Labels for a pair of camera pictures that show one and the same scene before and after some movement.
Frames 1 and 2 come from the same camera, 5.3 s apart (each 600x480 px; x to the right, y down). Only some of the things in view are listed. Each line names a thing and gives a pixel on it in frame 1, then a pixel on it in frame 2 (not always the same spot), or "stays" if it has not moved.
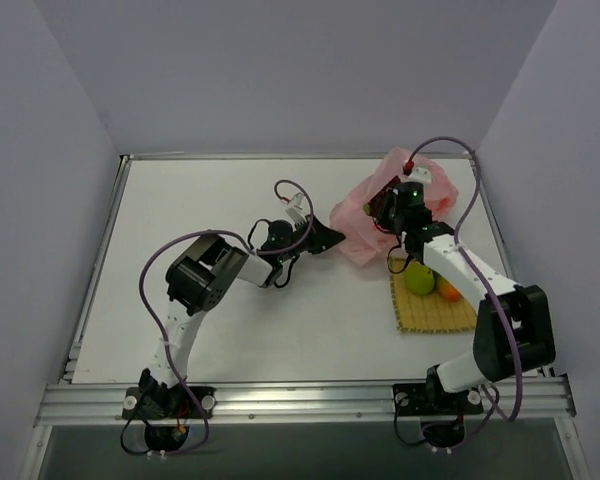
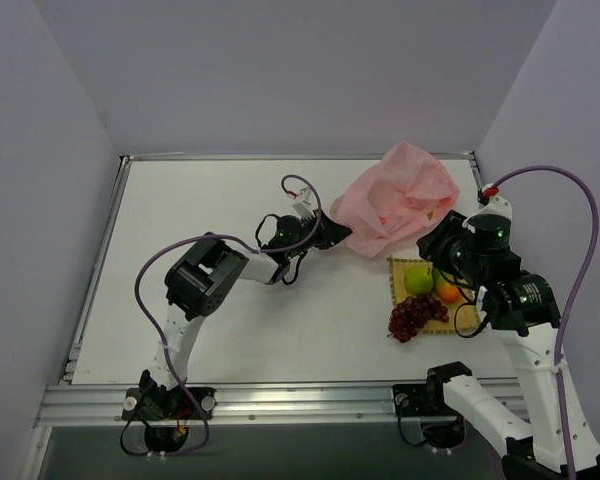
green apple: (419, 279) stays
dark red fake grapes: (376, 204) -> (413, 313)
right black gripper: (383, 204) -> (434, 243)
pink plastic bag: (355, 228) stays
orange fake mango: (447, 290) stays
